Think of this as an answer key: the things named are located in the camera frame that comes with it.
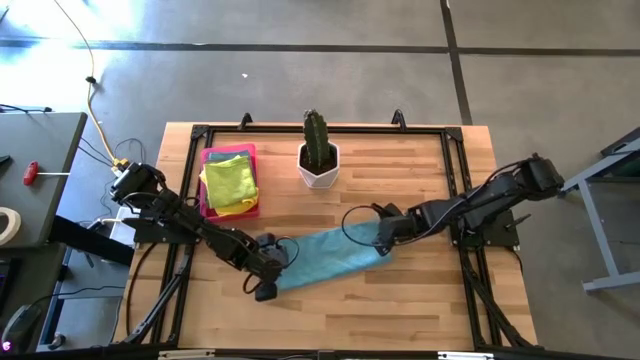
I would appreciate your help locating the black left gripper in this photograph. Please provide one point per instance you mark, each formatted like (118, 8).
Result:
(265, 262)

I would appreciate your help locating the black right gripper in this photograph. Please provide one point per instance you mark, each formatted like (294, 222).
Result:
(395, 234)

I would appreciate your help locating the light blue microfiber towel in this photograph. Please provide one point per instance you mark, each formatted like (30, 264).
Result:
(330, 255)

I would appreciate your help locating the yellow microfiber towel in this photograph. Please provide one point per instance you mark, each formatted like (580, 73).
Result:
(245, 207)

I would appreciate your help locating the pink plastic tray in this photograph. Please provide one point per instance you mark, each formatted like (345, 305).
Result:
(205, 212)

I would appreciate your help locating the yellow-green microfiber towel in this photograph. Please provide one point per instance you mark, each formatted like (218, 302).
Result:
(230, 182)

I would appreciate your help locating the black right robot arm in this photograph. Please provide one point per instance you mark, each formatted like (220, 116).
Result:
(490, 197)

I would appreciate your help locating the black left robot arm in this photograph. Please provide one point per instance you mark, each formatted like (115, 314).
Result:
(200, 227)

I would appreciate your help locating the white faceted plant pot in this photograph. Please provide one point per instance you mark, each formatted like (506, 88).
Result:
(320, 180)

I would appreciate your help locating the green cactus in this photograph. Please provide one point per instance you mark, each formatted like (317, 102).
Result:
(316, 137)

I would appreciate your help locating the white power box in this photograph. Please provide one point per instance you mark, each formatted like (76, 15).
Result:
(117, 232)

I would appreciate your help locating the black crossbar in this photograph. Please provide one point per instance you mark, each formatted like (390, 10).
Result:
(85, 240)

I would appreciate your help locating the black device with light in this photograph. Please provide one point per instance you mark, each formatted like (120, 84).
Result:
(22, 325)

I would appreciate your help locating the beige tape roll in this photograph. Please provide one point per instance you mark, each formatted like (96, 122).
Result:
(16, 225)

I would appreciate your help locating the dark grey side table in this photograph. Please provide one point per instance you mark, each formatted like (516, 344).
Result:
(45, 145)

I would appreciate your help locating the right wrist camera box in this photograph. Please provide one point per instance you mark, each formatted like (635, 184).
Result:
(391, 210)

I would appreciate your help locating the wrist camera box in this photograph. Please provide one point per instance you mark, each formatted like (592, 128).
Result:
(391, 210)
(267, 240)

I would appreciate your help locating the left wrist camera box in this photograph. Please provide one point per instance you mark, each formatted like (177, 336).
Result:
(267, 240)

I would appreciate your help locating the silver metal bracket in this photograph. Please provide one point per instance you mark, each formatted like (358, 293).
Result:
(465, 356)
(185, 355)

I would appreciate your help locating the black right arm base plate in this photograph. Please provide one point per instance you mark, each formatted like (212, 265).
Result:
(505, 235)

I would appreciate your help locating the black frame clamp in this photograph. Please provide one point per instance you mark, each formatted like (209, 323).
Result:
(245, 122)
(399, 121)

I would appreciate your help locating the black aluminium table frame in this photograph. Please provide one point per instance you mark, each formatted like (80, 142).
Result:
(350, 129)

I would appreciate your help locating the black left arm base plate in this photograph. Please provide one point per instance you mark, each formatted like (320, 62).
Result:
(150, 234)

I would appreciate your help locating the grey metal table frame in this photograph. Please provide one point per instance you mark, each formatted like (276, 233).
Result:
(597, 230)

